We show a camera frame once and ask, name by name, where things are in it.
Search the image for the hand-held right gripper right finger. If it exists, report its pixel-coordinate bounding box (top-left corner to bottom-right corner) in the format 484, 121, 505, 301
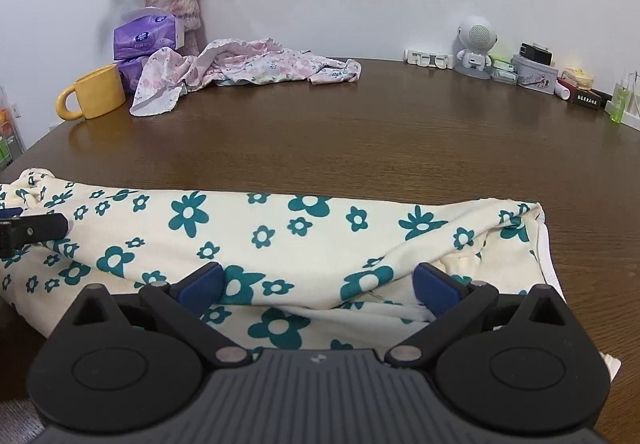
385, 262, 580, 369

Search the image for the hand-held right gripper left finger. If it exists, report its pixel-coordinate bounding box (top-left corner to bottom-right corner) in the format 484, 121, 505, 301
60, 262, 252, 369

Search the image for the cream green floral garment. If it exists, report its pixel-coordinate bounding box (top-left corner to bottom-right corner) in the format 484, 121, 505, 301
0, 167, 622, 382

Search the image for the snack storage shelf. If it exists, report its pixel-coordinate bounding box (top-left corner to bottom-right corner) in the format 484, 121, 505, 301
0, 84, 26, 171

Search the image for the yellow mug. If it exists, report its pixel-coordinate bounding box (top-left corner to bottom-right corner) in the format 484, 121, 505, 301
55, 64, 127, 121

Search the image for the purple tissue pack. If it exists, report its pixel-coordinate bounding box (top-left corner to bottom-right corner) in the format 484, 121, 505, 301
117, 56, 152, 96
112, 8, 187, 61

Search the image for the pink floral garment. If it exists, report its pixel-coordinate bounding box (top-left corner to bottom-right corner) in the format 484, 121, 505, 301
129, 38, 363, 118

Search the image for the grey tin box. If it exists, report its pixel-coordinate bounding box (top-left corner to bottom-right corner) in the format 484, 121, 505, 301
511, 55, 560, 97

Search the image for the dark brown box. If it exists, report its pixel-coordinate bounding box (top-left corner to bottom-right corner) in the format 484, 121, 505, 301
567, 90, 613, 111

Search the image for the white astronaut speaker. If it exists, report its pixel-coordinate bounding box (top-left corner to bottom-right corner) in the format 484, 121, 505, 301
454, 15, 500, 81

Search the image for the pale yellow notepad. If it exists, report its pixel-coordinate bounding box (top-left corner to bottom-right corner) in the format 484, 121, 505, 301
561, 68, 597, 91

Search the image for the black charger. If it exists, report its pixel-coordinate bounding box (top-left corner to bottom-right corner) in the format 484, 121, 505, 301
520, 42, 554, 67

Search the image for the green spray bottle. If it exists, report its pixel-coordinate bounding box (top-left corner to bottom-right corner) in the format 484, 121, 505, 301
610, 79, 632, 125

